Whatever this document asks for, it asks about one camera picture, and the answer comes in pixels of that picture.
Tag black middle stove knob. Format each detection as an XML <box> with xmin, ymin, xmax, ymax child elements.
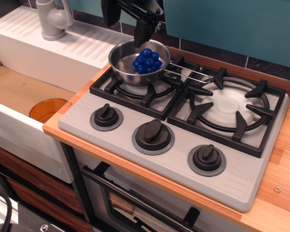
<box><xmin>132</xmin><ymin>119</ymin><xmax>175</xmax><ymax>156</ymax></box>

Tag black left burner grate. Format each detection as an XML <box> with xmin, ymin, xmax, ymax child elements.
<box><xmin>89</xmin><ymin>56</ymin><xmax>201</xmax><ymax>120</ymax></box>

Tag grey toy stove top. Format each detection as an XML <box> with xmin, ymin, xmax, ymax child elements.
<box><xmin>58</xmin><ymin>85</ymin><xmax>287</xmax><ymax>211</ymax></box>

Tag black right burner grate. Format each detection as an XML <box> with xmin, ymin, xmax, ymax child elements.
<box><xmin>167</xmin><ymin>67</ymin><xmax>289</xmax><ymax>158</ymax></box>

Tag orange plastic bowl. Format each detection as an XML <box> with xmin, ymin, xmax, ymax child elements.
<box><xmin>29</xmin><ymin>98</ymin><xmax>67</xmax><ymax>123</ymax></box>

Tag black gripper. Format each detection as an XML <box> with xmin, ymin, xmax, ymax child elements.
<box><xmin>101</xmin><ymin>0</ymin><xmax>164</xmax><ymax>47</ymax></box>

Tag black left stove knob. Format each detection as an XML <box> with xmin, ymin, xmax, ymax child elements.
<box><xmin>89</xmin><ymin>103</ymin><xmax>123</xmax><ymax>131</ymax></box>

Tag grey toy faucet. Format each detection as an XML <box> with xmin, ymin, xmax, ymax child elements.
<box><xmin>36</xmin><ymin>0</ymin><xmax>73</xmax><ymax>41</ymax></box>

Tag oven door with black handle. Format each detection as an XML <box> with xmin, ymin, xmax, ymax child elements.
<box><xmin>81</xmin><ymin>162</ymin><xmax>244</xmax><ymax>232</ymax></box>

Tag black burner grate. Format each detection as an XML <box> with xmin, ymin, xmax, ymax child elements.
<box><xmin>89</xmin><ymin>56</ymin><xmax>201</xmax><ymax>120</ymax></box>
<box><xmin>167</xmin><ymin>67</ymin><xmax>289</xmax><ymax>158</ymax></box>

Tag wooden drawer fronts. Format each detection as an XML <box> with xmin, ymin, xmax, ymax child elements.
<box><xmin>0</xmin><ymin>147</ymin><xmax>92</xmax><ymax>232</ymax></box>

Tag white toy sink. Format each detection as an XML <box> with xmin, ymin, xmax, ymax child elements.
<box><xmin>0</xmin><ymin>6</ymin><xmax>131</xmax><ymax>183</ymax></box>

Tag blue toy blueberry cluster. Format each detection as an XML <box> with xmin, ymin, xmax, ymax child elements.
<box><xmin>132</xmin><ymin>48</ymin><xmax>163</xmax><ymax>74</ymax></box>

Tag black right stove knob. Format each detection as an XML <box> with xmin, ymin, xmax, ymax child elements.
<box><xmin>188</xmin><ymin>144</ymin><xmax>227</xmax><ymax>177</ymax></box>

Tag black braided cable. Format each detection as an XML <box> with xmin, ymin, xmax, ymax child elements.
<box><xmin>0</xmin><ymin>189</ymin><xmax>13</xmax><ymax>232</ymax></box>

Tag stainless steel pan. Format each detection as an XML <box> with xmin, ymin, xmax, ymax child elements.
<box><xmin>108</xmin><ymin>40</ymin><xmax>211</xmax><ymax>86</ymax></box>

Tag black stove knob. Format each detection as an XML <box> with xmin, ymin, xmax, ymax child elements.
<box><xmin>132</xmin><ymin>119</ymin><xmax>175</xmax><ymax>156</ymax></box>
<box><xmin>89</xmin><ymin>103</ymin><xmax>123</xmax><ymax>131</ymax></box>
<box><xmin>188</xmin><ymin>144</ymin><xmax>227</xmax><ymax>177</ymax></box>

